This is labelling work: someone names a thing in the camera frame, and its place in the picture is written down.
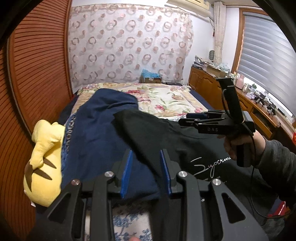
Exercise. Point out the pink floral beige quilt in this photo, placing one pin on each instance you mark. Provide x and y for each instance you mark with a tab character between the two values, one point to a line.
161	100

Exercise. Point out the yellow plush toy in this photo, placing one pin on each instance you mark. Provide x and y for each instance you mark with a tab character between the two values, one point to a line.
43	172

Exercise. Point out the person's grey sleeved forearm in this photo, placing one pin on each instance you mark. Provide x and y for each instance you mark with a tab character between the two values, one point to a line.
277	167

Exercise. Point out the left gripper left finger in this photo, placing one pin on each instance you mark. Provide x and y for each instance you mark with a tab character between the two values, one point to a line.
112	184

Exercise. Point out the long wooden sideboard cabinet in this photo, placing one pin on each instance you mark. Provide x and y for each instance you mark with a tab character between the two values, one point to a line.
269	126

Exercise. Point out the grey zebra window blind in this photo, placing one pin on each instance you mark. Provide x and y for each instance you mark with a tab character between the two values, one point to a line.
267	58

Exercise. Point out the navy blue mattress cover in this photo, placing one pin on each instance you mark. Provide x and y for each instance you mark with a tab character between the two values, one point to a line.
200	99

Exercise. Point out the circle patterned lace curtain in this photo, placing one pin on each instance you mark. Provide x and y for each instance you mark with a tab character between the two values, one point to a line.
117	42

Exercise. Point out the black printed t-shirt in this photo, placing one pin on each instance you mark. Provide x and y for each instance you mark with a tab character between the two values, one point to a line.
199	154

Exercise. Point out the person's right hand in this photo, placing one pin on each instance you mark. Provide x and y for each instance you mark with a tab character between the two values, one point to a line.
257	141

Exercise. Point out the white air conditioner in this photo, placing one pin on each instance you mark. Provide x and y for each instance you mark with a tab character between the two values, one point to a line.
200	7

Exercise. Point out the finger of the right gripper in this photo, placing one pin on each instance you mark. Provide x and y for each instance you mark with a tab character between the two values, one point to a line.
201	116
189	122

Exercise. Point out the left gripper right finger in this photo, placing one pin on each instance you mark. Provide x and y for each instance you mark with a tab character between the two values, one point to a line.
180	184

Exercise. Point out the navy blue garment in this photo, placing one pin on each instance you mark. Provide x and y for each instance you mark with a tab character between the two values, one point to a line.
91	143

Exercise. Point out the cream side curtain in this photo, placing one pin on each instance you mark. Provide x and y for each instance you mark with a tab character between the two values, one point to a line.
219	29

